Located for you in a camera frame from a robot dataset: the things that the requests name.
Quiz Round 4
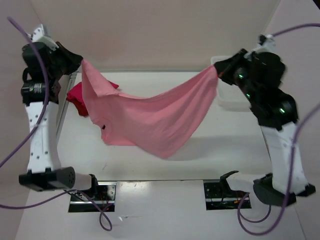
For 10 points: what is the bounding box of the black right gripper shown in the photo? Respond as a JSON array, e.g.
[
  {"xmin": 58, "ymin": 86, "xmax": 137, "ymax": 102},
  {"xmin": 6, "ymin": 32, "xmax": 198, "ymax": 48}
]
[{"xmin": 212, "ymin": 46, "xmax": 258, "ymax": 99}]

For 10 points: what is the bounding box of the magenta t shirt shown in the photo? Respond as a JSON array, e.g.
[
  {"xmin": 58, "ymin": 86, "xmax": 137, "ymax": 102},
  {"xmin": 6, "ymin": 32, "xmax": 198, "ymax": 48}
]
[{"xmin": 66, "ymin": 78, "xmax": 120, "ymax": 109}]

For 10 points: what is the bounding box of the light pink t shirt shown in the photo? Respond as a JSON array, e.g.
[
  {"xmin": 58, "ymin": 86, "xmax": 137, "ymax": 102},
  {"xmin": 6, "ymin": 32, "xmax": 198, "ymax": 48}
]
[{"xmin": 81, "ymin": 60, "xmax": 218, "ymax": 159}]

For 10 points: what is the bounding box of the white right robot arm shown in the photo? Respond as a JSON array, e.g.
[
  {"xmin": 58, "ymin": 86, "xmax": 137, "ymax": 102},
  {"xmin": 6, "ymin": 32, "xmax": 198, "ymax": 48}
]
[{"xmin": 213, "ymin": 49, "xmax": 316, "ymax": 207}]

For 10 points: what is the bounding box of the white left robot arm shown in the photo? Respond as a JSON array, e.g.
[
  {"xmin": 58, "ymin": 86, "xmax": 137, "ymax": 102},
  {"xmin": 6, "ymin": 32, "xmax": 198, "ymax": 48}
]
[{"xmin": 19, "ymin": 42, "xmax": 100, "ymax": 200}]

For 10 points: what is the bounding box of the white plastic basket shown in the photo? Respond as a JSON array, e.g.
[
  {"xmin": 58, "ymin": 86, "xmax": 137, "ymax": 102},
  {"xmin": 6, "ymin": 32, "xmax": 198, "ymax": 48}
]
[{"xmin": 209, "ymin": 55, "xmax": 252, "ymax": 111}]

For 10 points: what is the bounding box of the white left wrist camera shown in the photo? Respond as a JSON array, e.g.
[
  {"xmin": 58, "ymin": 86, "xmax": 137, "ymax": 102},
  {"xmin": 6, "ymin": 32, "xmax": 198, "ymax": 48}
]
[{"xmin": 27, "ymin": 24, "xmax": 59, "ymax": 51}]

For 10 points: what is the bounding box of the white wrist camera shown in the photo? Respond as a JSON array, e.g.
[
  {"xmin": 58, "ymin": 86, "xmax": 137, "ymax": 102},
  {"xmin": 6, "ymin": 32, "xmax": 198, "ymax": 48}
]
[
  {"xmin": 244, "ymin": 34, "xmax": 276, "ymax": 60},
  {"xmin": 27, "ymin": 24, "xmax": 59, "ymax": 51}
]

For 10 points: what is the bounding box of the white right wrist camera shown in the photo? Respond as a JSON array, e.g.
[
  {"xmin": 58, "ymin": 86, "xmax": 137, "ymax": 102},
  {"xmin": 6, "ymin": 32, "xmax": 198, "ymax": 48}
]
[{"xmin": 244, "ymin": 34, "xmax": 276, "ymax": 60}]

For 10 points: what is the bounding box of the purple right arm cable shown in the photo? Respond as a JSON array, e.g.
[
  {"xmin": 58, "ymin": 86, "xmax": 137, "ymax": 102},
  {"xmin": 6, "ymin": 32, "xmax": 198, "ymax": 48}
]
[{"xmin": 236, "ymin": 22, "xmax": 320, "ymax": 236}]

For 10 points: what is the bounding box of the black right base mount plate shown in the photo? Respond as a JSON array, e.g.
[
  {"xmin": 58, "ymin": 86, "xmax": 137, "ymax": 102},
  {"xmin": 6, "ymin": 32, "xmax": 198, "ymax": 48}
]
[{"xmin": 203, "ymin": 180, "xmax": 246, "ymax": 211}]

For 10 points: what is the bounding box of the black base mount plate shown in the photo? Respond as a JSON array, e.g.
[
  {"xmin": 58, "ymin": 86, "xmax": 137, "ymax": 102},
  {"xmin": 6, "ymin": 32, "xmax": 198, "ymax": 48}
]
[
  {"xmin": 203, "ymin": 180, "xmax": 246, "ymax": 211},
  {"xmin": 68, "ymin": 181, "xmax": 117, "ymax": 213}
]

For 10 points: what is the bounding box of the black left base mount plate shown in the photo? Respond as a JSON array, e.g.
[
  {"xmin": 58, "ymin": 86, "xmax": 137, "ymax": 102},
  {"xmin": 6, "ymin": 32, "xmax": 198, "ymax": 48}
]
[{"xmin": 68, "ymin": 181, "xmax": 117, "ymax": 213}]

